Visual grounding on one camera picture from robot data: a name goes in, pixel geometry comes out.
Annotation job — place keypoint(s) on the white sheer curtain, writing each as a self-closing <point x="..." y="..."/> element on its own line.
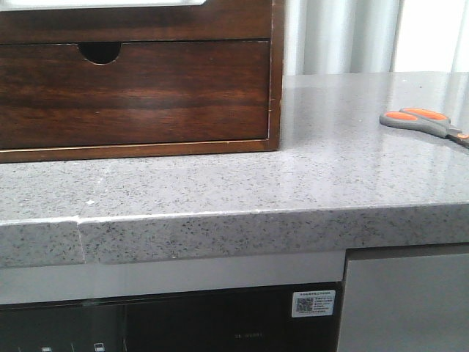
<point x="332" y="37"/>

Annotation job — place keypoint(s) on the grey cabinet door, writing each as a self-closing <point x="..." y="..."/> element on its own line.
<point x="405" y="299"/>

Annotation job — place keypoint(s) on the white QR code sticker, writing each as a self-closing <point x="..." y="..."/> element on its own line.
<point x="318" y="303"/>

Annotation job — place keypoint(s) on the dark wooden drawer cabinet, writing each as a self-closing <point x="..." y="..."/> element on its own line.
<point x="99" y="34"/>

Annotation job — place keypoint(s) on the orange grey scissors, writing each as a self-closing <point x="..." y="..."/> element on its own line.
<point x="426" y="121"/>

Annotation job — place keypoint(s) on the black glass built-in appliance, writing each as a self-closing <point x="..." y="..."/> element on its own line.
<point x="241" y="319"/>

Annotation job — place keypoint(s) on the wooden drawer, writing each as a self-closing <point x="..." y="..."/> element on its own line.
<point x="51" y="96"/>

